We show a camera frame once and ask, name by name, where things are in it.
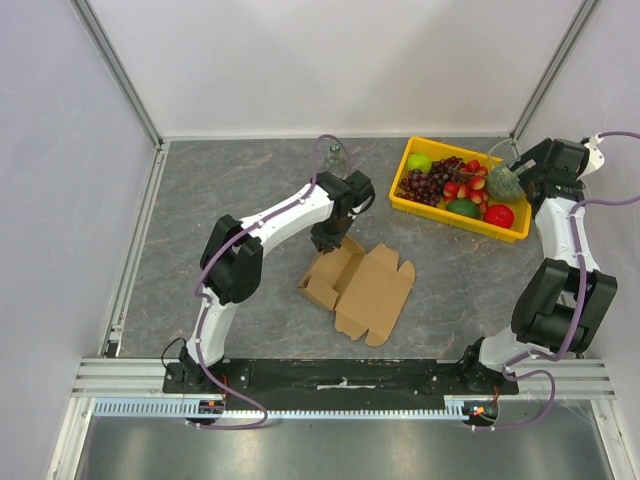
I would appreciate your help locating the green apple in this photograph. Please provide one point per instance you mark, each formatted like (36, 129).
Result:
(419, 161)

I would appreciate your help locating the white slotted cable duct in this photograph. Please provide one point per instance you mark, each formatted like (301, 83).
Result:
(201, 410)

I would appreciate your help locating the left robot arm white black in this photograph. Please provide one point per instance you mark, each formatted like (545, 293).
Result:
(232, 264)

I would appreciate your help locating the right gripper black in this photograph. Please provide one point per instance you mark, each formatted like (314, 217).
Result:
(523, 171)

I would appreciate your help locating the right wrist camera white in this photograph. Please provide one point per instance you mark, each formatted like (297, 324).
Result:
(596, 158)

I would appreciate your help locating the netted green melon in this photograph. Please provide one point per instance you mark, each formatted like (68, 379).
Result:
(503, 184)

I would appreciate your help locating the brown cardboard box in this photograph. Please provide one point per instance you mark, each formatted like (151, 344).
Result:
(366, 290)

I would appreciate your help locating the purple grape bunch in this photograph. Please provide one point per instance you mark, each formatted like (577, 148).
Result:
(423, 188)

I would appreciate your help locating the red apple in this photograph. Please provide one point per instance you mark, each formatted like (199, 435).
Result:
(500, 216)

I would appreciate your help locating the clear glass bottle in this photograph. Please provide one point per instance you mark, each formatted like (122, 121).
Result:
(335, 161)

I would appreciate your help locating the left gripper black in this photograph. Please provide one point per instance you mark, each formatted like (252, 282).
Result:
(329, 243)

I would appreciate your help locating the yellow plastic tray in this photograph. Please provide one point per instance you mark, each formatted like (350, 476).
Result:
(437, 151)

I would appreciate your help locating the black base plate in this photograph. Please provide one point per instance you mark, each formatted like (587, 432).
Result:
(352, 383)

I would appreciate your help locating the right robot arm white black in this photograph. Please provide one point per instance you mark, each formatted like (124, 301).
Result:
(566, 300)

